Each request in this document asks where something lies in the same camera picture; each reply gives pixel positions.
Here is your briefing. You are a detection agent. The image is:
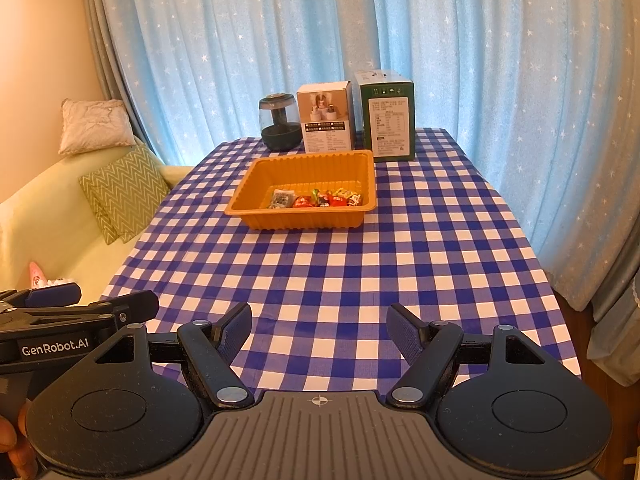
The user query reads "light green sofa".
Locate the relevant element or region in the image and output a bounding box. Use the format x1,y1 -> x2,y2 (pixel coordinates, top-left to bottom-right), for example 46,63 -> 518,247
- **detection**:
0,135 -> 196,307

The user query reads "white cardboard box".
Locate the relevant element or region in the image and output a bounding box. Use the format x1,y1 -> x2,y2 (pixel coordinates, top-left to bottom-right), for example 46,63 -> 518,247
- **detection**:
296,81 -> 357,154

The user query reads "white cushion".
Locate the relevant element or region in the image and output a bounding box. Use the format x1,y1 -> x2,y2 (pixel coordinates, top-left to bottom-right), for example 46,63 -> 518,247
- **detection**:
58,99 -> 137,156

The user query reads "grey curtain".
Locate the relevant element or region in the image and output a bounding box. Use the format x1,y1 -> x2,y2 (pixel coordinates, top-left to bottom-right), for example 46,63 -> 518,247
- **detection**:
80,0 -> 167,166
585,260 -> 640,387

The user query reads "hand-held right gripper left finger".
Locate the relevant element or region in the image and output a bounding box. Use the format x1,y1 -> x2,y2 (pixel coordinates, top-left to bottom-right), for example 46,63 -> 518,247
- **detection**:
87,302 -> 256,408

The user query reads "dark glass jar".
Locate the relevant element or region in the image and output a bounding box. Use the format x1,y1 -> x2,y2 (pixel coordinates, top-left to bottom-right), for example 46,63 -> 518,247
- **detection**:
258,92 -> 304,151

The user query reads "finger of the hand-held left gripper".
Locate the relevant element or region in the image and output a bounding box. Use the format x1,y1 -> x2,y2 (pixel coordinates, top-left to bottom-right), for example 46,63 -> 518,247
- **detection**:
0,290 -> 160,335
0,284 -> 82,307

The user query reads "green cardboard box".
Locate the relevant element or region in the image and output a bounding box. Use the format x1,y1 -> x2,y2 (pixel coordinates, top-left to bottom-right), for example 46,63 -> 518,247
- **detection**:
354,67 -> 417,163

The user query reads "blue star curtain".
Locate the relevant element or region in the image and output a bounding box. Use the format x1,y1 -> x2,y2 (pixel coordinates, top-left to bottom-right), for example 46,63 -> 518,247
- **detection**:
97,0 -> 640,311

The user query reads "green chevron cushion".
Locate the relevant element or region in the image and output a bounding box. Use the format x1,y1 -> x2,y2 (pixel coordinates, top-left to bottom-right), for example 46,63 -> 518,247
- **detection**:
78,144 -> 171,245

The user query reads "white pink plush toy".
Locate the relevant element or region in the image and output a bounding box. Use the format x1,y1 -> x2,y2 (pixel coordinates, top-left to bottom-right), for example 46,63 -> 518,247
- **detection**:
29,261 -> 76,292

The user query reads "orange plastic tray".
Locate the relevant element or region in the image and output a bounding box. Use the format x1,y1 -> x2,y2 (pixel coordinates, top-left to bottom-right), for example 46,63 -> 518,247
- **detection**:
224,149 -> 378,231

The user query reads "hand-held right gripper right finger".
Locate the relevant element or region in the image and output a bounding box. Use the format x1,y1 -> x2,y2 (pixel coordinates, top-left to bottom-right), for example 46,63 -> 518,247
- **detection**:
386,302 -> 553,408

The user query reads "blue white checkered tablecloth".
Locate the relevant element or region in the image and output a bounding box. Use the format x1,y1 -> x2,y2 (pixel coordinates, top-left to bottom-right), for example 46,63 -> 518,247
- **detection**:
100,127 -> 583,393

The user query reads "person's left hand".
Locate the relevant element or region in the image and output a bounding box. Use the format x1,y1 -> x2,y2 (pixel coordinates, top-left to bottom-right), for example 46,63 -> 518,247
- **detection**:
0,402 -> 40,480

